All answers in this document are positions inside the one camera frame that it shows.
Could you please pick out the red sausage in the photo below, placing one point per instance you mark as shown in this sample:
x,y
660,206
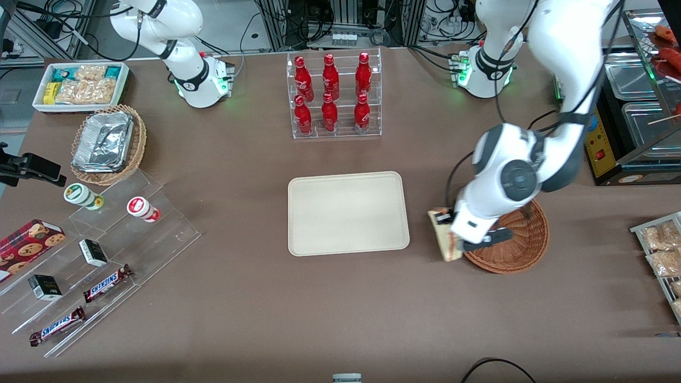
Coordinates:
x,y
673,58
666,33

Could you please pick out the round brown wicker basket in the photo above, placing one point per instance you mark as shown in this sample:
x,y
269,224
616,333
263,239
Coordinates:
x,y
524,247

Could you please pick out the clear bag of crackers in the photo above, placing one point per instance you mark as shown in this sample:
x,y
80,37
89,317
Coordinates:
x,y
85,93
91,73

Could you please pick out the green lid yogurt cup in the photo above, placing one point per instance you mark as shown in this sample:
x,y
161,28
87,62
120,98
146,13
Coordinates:
x,y
80,194

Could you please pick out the aluminium frame stand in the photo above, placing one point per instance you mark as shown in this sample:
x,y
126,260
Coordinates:
x,y
346,16

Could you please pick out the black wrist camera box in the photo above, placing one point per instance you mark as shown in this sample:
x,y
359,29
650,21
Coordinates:
x,y
492,236

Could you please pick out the black camera clamp mount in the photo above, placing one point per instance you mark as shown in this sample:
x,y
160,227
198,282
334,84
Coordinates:
x,y
32,166

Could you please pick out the small black box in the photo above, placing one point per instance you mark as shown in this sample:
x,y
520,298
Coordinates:
x,y
45,287
93,252

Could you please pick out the cream plastic serving tray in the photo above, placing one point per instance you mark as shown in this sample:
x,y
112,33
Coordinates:
x,y
348,213

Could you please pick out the triangle sandwich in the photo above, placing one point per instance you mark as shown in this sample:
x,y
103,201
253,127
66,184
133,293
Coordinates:
x,y
446,242

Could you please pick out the black food warmer yellow panel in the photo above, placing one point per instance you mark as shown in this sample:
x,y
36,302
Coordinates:
x,y
604,154

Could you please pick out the yellow snack pack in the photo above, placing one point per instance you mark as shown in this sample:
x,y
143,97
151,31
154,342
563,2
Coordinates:
x,y
50,93

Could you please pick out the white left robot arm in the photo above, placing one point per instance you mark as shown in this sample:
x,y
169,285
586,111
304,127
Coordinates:
x,y
564,42

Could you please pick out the red lid yogurt cup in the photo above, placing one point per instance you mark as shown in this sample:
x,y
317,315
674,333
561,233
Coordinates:
x,y
141,208

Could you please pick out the white snack box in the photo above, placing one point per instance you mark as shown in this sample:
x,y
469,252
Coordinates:
x,y
40,103

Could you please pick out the red cookie box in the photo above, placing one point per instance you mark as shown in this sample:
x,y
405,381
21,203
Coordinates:
x,y
26,242

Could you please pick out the brown snickers bar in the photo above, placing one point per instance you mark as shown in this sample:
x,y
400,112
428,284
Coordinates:
x,y
57,325
106,283

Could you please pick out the teal snack pack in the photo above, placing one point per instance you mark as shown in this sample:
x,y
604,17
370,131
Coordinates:
x,y
64,73
113,71

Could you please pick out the clear acrylic stepped display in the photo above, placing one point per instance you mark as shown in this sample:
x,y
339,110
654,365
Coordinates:
x,y
159,239

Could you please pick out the stack of foil containers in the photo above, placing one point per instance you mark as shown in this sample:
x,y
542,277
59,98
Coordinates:
x,y
104,141

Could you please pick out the red cola bottle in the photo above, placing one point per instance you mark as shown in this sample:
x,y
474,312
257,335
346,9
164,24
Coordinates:
x,y
330,77
303,119
329,114
363,74
362,114
302,80

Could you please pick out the light wicker basket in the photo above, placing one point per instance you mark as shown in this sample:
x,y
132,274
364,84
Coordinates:
x,y
139,143

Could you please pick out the small grey device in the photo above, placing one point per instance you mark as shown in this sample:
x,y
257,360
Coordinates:
x,y
347,378

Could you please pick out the clear acrylic bottle rack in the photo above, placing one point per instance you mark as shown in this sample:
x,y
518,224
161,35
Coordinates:
x,y
345,130

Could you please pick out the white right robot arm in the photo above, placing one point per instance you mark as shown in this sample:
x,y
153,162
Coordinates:
x,y
186,64

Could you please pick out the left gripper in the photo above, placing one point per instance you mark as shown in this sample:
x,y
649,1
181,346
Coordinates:
x,y
446,217

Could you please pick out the clear bag of snacks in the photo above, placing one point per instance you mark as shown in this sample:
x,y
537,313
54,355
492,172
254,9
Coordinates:
x,y
677,288
662,235
678,308
665,263

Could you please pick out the stainless steel pan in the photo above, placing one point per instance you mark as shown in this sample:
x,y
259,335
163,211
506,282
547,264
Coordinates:
x,y
646,130
630,74

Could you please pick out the tray of packaged pastries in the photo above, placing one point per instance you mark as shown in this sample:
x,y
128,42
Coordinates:
x,y
638,231

